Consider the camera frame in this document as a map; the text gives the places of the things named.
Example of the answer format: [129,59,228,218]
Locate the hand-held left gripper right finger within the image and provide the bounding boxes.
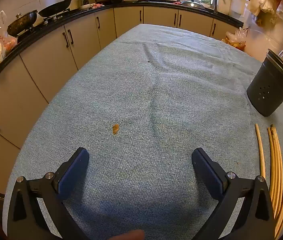
[192,147,275,240]

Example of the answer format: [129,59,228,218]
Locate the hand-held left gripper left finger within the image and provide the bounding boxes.
[7,147,90,240]

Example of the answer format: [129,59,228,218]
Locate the black perforated utensil holder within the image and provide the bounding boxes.
[247,49,283,117]

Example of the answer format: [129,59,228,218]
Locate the person's left hand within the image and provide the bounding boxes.
[116,229,146,240]

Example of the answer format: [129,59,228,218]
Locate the blue-grey tablecloth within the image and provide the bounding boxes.
[3,24,283,240]

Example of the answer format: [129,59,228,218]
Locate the beige kitchen cabinets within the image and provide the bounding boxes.
[0,5,239,195]

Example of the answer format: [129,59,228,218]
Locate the orange plastic bag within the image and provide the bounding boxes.
[222,27,247,50]

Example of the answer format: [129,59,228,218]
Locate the gas stove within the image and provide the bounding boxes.
[16,9,72,43]

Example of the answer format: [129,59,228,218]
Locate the black kitchen countertop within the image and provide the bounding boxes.
[0,0,244,98]

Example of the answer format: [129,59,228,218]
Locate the dark wok with lid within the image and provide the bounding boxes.
[7,10,38,37]

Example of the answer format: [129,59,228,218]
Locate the metal wok lid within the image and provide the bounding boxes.
[181,0,205,8]

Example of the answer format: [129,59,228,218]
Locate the black wok with wooden handle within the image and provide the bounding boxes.
[38,0,84,18]

